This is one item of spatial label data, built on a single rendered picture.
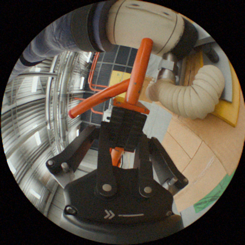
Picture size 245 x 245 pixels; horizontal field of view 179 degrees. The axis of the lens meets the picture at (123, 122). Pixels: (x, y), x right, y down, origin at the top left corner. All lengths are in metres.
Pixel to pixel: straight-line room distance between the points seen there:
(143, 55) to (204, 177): 0.77
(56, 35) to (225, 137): 0.33
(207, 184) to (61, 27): 0.93
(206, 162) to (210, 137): 0.59
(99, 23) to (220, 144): 0.25
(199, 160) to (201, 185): 0.21
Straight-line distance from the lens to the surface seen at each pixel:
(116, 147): 0.16
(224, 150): 0.15
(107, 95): 0.16
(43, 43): 0.27
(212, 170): 0.72
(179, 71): 0.20
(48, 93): 2.50
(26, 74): 1.88
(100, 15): 0.16
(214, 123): 0.16
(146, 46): 0.16
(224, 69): 0.16
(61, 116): 6.16
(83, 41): 0.18
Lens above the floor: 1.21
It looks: 4 degrees down
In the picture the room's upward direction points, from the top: 78 degrees counter-clockwise
